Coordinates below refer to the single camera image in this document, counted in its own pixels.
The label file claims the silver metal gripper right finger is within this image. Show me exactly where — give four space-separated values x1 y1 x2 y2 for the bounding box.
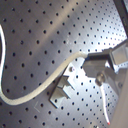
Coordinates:
95 68 127 95

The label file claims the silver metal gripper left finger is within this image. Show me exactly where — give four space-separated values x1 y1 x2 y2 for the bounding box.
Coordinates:
83 49 114 76

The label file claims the white braided cable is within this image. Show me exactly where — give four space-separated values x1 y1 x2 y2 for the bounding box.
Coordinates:
0 24 91 105

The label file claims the silver screw on board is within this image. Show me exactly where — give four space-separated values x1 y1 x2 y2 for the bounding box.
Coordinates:
68 66 75 73

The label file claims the thin white wire red tip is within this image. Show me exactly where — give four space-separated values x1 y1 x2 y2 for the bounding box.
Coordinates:
100 85 110 125

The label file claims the grey metal cable clip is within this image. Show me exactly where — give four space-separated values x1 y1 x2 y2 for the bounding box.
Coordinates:
50 76 74 108

